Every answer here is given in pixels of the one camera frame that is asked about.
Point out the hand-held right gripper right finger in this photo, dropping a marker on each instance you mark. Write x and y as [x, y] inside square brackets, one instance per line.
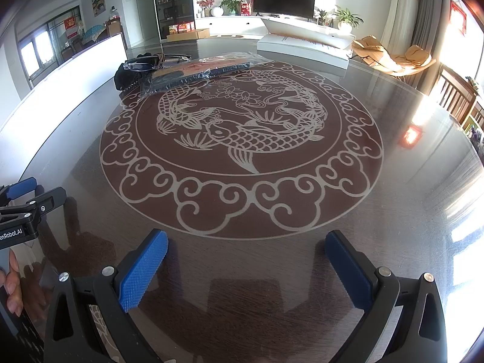
[348, 268]

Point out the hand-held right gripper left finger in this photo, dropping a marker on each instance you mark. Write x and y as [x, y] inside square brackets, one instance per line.
[143, 268]

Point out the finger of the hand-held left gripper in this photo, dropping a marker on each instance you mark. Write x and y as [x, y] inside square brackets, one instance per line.
[49, 200]
[20, 191]

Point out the person's left hand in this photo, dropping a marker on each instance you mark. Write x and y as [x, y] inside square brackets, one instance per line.
[11, 283]

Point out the person's dark dotted clothing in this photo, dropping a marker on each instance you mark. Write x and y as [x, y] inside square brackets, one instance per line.
[22, 344]

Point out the white board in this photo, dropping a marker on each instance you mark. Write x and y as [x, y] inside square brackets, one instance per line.
[68, 83]

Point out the balcony sliding door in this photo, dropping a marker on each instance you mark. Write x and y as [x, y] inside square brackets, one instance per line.
[45, 41]

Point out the clear packaged black comb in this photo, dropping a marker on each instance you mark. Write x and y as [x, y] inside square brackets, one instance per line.
[189, 75]

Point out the water bottle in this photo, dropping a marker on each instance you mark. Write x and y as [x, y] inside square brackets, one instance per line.
[113, 13]

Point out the wooden chair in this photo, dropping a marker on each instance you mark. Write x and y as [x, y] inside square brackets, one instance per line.
[452, 94]

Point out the white door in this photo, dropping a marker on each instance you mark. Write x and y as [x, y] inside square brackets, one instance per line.
[143, 9]

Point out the brown cardboard box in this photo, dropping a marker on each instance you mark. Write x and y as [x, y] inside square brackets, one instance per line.
[187, 34]

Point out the beige lounge chair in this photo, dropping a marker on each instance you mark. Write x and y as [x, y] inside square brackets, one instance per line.
[414, 58]
[372, 53]

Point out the red yellow snack box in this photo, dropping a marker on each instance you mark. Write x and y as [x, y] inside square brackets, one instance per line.
[181, 27]

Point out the white flat box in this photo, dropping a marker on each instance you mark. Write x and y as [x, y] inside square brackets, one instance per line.
[302, 45]

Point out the dark glass cabinet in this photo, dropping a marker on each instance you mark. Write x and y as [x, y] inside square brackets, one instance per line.
[172, 3]

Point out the grey curtain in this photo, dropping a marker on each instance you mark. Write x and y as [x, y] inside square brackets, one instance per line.
[429, 34]

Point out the large potted plant white pot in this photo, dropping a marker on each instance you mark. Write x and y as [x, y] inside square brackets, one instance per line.
[348, 19]

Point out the red flower bouquet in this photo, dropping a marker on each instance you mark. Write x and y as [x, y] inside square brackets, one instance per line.
[206, 3]

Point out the white round vase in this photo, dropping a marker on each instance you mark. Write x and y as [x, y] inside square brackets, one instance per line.
[217, 11]

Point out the small potted plant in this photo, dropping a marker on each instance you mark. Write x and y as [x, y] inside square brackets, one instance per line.
[321, 16]

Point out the white television cabinet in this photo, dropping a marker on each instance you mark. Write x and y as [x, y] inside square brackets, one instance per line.
[234, 24]

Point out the green potted plant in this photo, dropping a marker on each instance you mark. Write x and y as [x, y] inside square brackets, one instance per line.
[230, 3]

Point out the black television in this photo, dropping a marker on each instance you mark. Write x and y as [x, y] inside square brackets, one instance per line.
[283, 2]

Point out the red window decoration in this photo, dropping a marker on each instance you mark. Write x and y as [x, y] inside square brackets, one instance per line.
[458, 17]

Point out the red gift box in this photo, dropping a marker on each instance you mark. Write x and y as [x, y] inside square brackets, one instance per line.
[245, 8]

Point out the wall picture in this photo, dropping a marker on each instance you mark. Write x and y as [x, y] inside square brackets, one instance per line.
[98, 2]

